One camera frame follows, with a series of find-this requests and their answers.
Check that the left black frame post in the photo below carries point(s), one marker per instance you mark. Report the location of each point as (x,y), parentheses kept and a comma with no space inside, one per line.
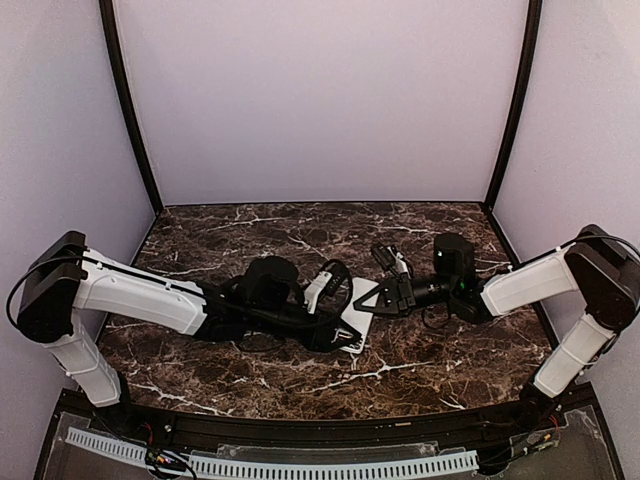
(127,107)

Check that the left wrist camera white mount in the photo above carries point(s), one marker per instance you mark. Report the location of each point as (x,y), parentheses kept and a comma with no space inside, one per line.
(331,276)

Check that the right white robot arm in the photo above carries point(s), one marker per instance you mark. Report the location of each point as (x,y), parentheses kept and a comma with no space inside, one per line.
(603,268)

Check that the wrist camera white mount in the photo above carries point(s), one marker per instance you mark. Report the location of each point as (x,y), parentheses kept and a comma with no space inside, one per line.
(331,276)
(391,260)

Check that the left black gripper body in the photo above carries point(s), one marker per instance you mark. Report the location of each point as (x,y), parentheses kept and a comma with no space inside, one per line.
(320,335)

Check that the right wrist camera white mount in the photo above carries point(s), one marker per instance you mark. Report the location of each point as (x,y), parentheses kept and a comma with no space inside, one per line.
(391,260)

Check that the black front rail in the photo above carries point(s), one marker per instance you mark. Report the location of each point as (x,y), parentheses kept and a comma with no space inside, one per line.
(483,426)

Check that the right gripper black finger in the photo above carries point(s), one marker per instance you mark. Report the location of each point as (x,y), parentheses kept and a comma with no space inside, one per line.
(369,296)
(384,311)

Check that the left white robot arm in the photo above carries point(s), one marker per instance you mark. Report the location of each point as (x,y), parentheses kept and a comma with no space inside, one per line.
(267,298)

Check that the black frame post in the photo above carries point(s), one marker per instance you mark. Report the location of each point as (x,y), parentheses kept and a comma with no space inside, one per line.
(127,107)
(521,83)

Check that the white remote control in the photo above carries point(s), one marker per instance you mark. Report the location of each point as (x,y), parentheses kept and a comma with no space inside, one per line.
(358,320)

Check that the right black frame post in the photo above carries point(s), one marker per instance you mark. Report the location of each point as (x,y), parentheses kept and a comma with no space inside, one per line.
(521,83)

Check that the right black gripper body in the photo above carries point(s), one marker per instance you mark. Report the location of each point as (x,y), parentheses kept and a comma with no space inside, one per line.
(401,293)

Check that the white slotted cable duct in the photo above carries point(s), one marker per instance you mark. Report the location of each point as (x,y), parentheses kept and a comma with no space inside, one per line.
(413,461)

